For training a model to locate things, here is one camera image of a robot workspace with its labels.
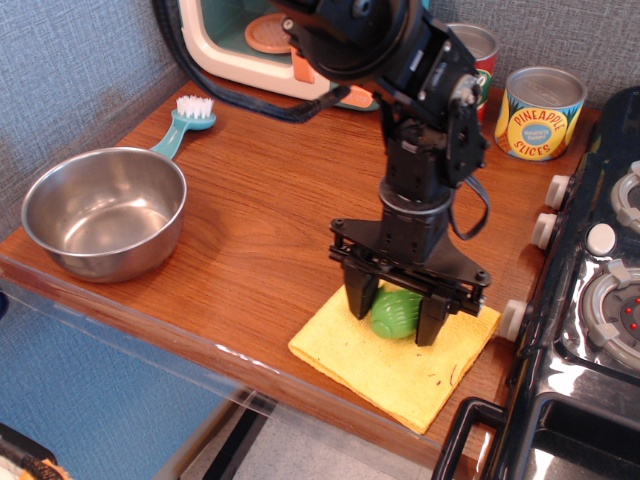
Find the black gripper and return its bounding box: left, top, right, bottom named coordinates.
left=330, top=203, right=491, bottom=346

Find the green toy corn cob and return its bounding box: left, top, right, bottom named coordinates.
left=370, top=284, right=422, bottom=340

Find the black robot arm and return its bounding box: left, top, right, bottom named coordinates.
left=278, top=1, right=491, bottom=346

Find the teal toy microwave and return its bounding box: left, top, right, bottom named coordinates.
left=178, top=0, right=431, bottom=112

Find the orange microwave turntable plate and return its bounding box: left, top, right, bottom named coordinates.
left=244, top=13, right=290, bottom=55

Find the orange fuzzy object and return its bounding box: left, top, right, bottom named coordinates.
left=24, top=459, right=67, bottom=480

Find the yellow folded cloth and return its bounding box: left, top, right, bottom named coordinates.
left=288, top=287, right=500, bottom=434

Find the white stove knob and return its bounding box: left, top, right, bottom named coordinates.
left=545, top=175, right=571, bottom=210
left=530, top=213, right=557, bottom=250
left=498, top=299, right=528, bottom=342

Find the black toy stove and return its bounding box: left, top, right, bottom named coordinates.
left=433, top=87, right=639, bottom=479

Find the pineapple slices can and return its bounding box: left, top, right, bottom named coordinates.
left=494, top=66, right=587, bottom=162

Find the tomato sauce can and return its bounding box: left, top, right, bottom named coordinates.
left=448, top=23, right=499, bottom=122

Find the teal dish brush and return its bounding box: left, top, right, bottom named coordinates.
left=151, top=95, right=216, bottom=159

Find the stainless steel bowl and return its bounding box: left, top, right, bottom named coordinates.
left=21, top=147, right=187, bottom=283

